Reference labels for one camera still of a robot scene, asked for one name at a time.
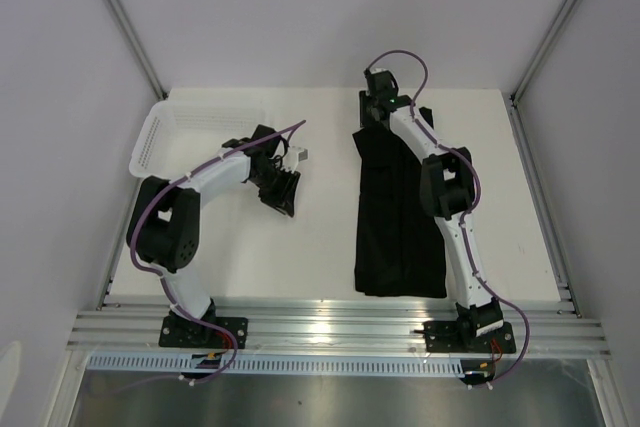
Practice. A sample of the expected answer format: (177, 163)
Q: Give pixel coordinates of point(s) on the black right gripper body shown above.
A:
(366, 113)

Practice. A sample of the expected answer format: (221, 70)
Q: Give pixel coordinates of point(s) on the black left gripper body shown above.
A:
(275, 185)

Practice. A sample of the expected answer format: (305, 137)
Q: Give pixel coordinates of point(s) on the black t-shirt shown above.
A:
(399, 249)

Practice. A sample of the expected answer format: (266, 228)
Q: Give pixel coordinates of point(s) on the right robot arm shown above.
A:
(448, 193)

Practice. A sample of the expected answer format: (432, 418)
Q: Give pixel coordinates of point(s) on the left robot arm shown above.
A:
(164, 230)

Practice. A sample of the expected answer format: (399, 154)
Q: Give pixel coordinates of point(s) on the white plastic basket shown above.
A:
(177, 136)

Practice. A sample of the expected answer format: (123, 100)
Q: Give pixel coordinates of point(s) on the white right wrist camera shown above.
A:
(376, 70)

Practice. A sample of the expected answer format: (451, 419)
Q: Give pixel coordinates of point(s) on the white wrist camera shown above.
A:
(376, 70)
(293, 157)

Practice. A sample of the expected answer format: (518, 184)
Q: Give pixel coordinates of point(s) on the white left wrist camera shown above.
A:
(293, 157)

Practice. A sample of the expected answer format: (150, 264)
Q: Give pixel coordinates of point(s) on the aluminium mounting rail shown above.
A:
(369, 327)

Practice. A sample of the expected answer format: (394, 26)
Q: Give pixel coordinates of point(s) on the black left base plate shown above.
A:
(177, 332)

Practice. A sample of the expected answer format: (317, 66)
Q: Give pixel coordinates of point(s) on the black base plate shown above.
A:
(445, 337)
(177, 332)

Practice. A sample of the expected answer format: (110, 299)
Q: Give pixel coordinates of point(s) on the white slotted cable duct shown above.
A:
(278, 364)

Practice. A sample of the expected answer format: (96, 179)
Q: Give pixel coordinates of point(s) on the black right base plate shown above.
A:
(445, 337)

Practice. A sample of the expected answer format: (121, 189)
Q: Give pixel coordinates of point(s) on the right aluminium frame post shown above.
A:
(552, 34)

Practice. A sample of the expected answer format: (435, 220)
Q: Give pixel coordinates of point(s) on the aluminium frame post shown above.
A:
(552, 34)
(132, 41)

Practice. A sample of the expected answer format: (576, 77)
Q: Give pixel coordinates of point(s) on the left aluminium frame post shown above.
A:
(132, 41)

